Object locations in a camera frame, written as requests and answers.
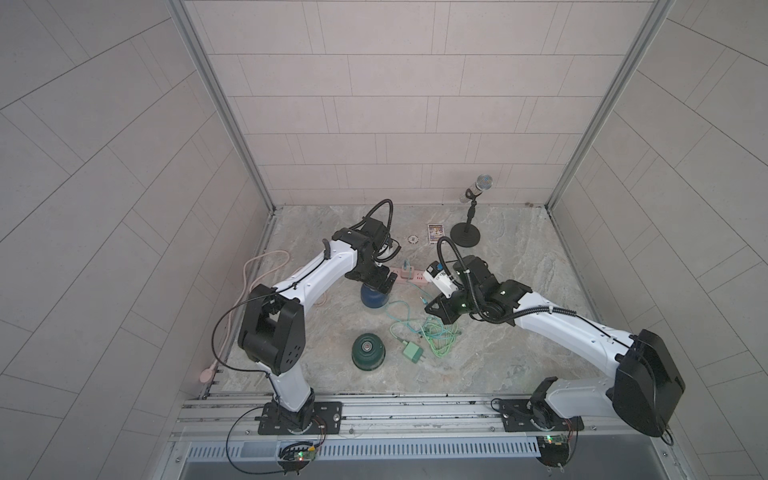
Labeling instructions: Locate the blue cordless meat grinder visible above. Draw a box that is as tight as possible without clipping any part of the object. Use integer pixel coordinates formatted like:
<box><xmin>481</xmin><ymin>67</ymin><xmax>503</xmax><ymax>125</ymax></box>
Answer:
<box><xmin>360</xmin><ymin>284</ymin><xmax>389</xmax><ymax>309</ymax></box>

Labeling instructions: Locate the teal charging cable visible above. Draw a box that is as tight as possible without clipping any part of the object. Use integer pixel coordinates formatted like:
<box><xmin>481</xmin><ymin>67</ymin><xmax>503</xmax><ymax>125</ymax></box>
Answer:
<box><xmin>383</xmin><ymin>259</ymin><xmax>439</xmax><ymax>340</ymax></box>

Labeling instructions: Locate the light green charging cable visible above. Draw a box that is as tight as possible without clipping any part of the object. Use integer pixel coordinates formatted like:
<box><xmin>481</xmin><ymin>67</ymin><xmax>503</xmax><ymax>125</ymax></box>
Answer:
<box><xmin>389</xmin><ymin>317</ymin><xmax>462</xmax><ymax>360</ymax></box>

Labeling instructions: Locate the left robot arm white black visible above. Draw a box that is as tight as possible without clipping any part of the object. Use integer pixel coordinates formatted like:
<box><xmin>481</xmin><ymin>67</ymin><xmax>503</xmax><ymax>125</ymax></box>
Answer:
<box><xmin>237</xmin><ymin>199</ymin><xmax>400</xmax><ymax>430</ymax></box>

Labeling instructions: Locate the green cordless meat grinder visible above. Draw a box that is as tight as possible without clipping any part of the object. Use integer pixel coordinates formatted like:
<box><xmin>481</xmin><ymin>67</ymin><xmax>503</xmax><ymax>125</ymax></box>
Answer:
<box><xmin>351</xmin><ymin>333</ymin><xmax>386</xmax><ymax>371</ymax></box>

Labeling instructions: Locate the small playing card box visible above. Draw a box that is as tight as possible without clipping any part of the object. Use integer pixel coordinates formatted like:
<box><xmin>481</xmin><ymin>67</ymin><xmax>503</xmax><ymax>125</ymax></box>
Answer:
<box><xmin>427</xmin><ymin>224</ymin><xmax>445</xmax><ymax>244</ymax></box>

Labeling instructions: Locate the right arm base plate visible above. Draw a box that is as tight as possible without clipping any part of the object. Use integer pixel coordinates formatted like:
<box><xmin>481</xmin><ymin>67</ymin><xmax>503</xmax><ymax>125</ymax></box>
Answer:
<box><xmin>491</xmin><ymin>398</ymin><xmax>584</xmax><ymax>433</ymax></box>

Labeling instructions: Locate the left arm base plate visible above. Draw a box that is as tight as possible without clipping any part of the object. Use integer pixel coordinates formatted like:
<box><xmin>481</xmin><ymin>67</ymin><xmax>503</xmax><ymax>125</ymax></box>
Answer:
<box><xmin>258</xmin><ymin>400</ymin><xmax>343</xmax><ymax>435</ymax></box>

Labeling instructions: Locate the pink power strip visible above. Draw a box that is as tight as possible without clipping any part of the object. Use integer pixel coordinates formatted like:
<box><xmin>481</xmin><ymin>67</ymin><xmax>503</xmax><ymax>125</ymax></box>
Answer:
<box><xmin>391</xmin><ymin>268</ymin><xmax>429</xmax><ymax>285</ymax></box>

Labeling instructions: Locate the green USB charger adapter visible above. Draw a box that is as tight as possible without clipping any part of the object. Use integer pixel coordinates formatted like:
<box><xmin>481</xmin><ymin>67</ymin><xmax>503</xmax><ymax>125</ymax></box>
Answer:
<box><xmin>402</xmin><ymin>341</ymin><xmax>424</xmax><ymax>364</ymax></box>

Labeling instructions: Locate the silver microphone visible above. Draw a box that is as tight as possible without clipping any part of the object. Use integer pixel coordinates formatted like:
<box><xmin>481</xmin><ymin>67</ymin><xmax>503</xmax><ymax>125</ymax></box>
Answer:
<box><xmin>460</xmin><ymin>174</ymin><xmax>493</xmax><ymax>203</ymax></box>

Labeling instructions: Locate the right controller board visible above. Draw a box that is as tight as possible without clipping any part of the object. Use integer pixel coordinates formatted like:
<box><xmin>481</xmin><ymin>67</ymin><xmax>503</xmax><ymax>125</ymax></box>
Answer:
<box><xmin>536</xmin><ymin>435</ymin><xmax>571</xmax><ymax>468</ymax></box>

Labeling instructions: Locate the black microphone stand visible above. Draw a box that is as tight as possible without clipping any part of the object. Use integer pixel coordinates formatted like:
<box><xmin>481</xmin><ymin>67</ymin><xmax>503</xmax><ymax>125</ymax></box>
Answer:
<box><xmin>450</xmin><ymin>190</ymin><xmax>481</xmax><ymax>248</ymax></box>

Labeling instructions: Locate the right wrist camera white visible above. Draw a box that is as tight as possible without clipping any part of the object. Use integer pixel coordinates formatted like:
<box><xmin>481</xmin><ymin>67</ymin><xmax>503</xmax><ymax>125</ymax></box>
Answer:
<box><xmin>423</xmin><ymin>261</ymin><xmax>459</xmax><ymax>298</ymax></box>

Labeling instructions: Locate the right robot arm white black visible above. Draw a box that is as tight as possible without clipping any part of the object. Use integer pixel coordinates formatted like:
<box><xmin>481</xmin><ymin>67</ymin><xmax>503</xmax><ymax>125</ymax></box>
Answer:
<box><xmin>424</xmin><ymin>254</ymin><xmax>686</xmax><ymax>445</ymax></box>

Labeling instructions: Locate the aluminium rail frame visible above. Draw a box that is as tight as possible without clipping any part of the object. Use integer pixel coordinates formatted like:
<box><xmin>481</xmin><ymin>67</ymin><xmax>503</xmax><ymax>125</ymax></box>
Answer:
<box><xmin>167</xmin><ymin>392</ymin><xmax>673</xmax><ymax>445</ymax></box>

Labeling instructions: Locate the left controller board green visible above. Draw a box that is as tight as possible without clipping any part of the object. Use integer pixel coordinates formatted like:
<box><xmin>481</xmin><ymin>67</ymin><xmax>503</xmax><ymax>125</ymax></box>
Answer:
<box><xmin>278</xmin><ymin>441</ymin><xmax>319</xmax><ymax>463</ymax></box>

